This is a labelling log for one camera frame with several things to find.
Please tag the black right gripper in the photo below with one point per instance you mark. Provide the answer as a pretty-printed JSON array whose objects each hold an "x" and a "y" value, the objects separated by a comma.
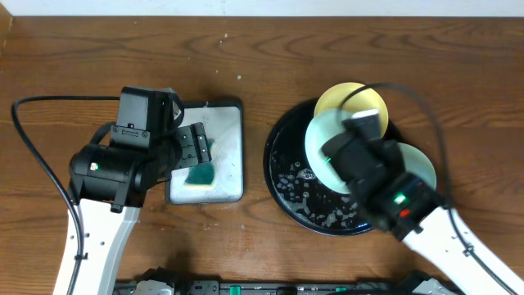
[{"x": 392, "y": 156}]

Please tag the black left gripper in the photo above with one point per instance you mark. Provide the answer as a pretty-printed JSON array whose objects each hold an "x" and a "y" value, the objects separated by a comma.
[{"x": 192, "y": 144}]

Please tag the green yellow sponge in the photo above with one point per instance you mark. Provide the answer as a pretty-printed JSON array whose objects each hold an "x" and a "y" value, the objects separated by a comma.
[{"x": 201, "y": 177}]

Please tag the pale green plate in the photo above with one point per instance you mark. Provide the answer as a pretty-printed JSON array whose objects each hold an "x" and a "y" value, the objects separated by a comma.
[{"x": 416, "y": 162}]

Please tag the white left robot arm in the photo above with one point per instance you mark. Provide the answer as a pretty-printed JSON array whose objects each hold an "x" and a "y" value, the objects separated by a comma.
[{"x": 108, "y": 185}]

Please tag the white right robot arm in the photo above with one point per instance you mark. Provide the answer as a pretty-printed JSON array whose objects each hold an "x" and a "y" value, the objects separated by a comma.
[{"x": 401, "y": 203}]

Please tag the black rectangular soapy tray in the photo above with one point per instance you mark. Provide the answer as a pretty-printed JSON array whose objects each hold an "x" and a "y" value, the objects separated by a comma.
[{"x": 222, "y": 121}]

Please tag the round black tray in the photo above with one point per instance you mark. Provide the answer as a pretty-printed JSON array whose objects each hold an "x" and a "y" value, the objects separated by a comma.
[{"x": 294, "y": 186}]

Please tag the yellow plate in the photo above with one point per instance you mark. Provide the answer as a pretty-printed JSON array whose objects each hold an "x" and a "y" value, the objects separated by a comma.
[{"x": 368, "y": 99}]

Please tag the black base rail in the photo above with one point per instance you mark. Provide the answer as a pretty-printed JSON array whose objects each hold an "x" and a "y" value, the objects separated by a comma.
[{"x": 163, "y": 281}]

